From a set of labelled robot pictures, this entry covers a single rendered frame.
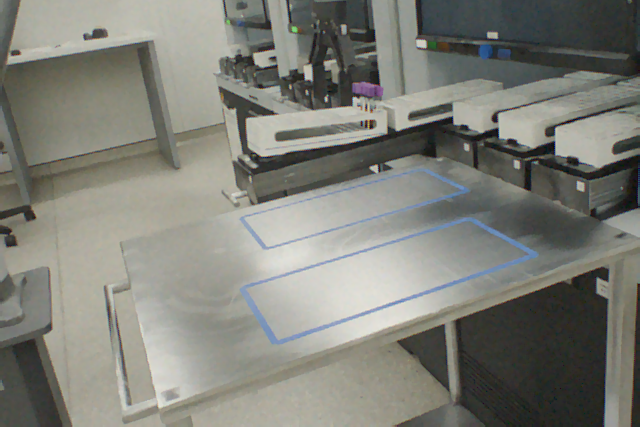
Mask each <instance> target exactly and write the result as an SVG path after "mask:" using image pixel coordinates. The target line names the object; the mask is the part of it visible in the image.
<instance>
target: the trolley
mask: <svg viewBox="0 0 640 427"><path fill-rule="evenodd" d="M120 247H121V251H122V255H123V260H124V264H125V268H126V274H127V278H128V279H124V280H121V281H117V282H114V283H110V284H107V285H105V286H104V294H105V301H106V309H107V317H108V324H109V331H110V338H111V346H112V353H113V361H114V368H115V376H116V383H117V390H118V398H119V406H120V413H121V420H122V422H123V423H124V424H127V423H130V422H133V421H137V420H140V419H143V418H146V417H149V416H152V415H155V414H157V413H159V415H160V419H161V422H162V423H163V424H165V427H194V426H193V422H192V418H191V415H192V414H195V413H197V412H200V411H203V410H206V409H209V408H211V407H214V406H217V405H221V404H223V403H226V402H229V401H232V400H235V399H237V398H240V397H243V396H246V394H248V393H251V392H254V391H257V390H260V389H263V388H266V387H269V386H272V385H274V384H277V383H280V382H283V381H285V380H288V379H291V378H294V377H297V376H299V375H302V374H306V373H309V372H311V371H314V370H317V369H320V368H323V367H325V366H328V365H331V364H334V363H336V362H339V361H342V360H346V359H349V358H351V357H354V356H357V354H360V353H362V352H365V351H368V350H371V349H373V348H376V347H379V346H382V345H385V344H388V343H391V342H394V341H397V340H399V339H402V338H405V337H408V336H411V335H413V334H416V333H419V332H422V331H424V330H427V329H431V328H434V327H437V326H439V325H442V324H445V333H446V346H447V361H448V375H449V389H450V403H449V404H447V405H444V406H442V407H440V408H437V409H435V410H432V411H429V412H426V413H424V414H421V415H419V416H416V417H414V418H412V419H409V420H407V421H404V422H402V423H399V424H397V425H394V426H392V427H483V426H482V425H481V424H480V423H479V422H478V421H477V420H476V419H475V418H473V417H472V416H471V415H470V414H469V413H468V411H467V410H466V407H465V390H464V374H463V358H462V341H461V325H460V318H461V317H464V316H467V314H470V313H474V312H476V311H479V310H482V309H485V308H487V307H490V306H493V305H496V304H499V303H501V302H504V301H507V300H510V299H512V298H515V297H519V296H522V295H525V294H527V293H530V292H533V291H536V290H538V289H541V288H544V287H547V286H550V285H552V284H555V283H558V282H562V281H564V280H567V279H570V278H573V277H575V276H578V274H581V273H584V272H587V271H589V270H592V269H595V268H598V267H600V266H603V265H606V264H610V271H609V307H607V343H606V379H605V414H604V427H631V408H632V385H633V363H634V341H635V319H636V297H637V274H638V253H640V238H638V237H636V236H634V235H631V234H629V233H626V231H624V230H622V229H619V228H617V227H614V226H612V225H610V224H606V223H604V222H601V221H599V220H597V219H594V218H592V217H589V216H587V215H585V214H582V213H580V212H577V211H575V210H573V209H570V208H568V207H565V206H563V205H560V204H557V203H555V202H552V201H550V200H548V199H545V198H543V197H540V196H538V195H536V194H533V193H531V192H528V190H526V189H524V188H521V187H519V186H515V185H513V184H511V183H508V182H506V181H503V180H501V179H499V178H496V177H494V176H491V175H489V174H487V173H484V172H482V171H479V170H477V169H475V168H471V167H469V166H466V165H464V164H462V163H459V162H457V161H455V160H452V159H450V158H447V157H445V156H442V157H439V158H435V159H431V160H426V161H422V162H419V163H415V164H411V165H407V166H403V167H400V168H396V169H392V170H388V171H383V172H380V173H376V174H372V175H368V176H364V177H361V178H357V179H353V180H349V181H345V182H341V183H337V184H333V185H329V186H325V187H321V188H318V189H314V190H310V191H306V193H301V194H298V195H294V196H290V197H286V198H282V199H279V200H275V201H271V202H267V203H263V204H259V205H255V206H251V207H247V208H243V209H240V210H236V211H232V212H228V213H224V214H221V215H216V216H212V217H208V218H204V219H201V220H197V221H193V222H189V223H185V224H181V225H177V226H173V227H169V228H165V229H161V230H158V231H154V233H150V234H146V235H142V236H139V237H134V238H130V239H126V240H122V241H120ZM127 290H130V291H131V295H132V300H133V304H134V308H135V314H136V318H138V322H139V327H140V331H141V335H142V340H143V344H144V349H145V353H146V358H147V363H148V367H149V371H150V376H151V380H152V384H153V389H154V393H155V398H152V399H149V400H146V401H143V402H141V403H138V404H134V405H132V403H131V397H130V390H129V384H128V378H127V373H126V367H125V361H124V354H123V348H122V342H121V336H120V330H119V324H118V318H117V311H116V306H115V300H114V294H116V293H120V292H124V291H127Z"/></svg>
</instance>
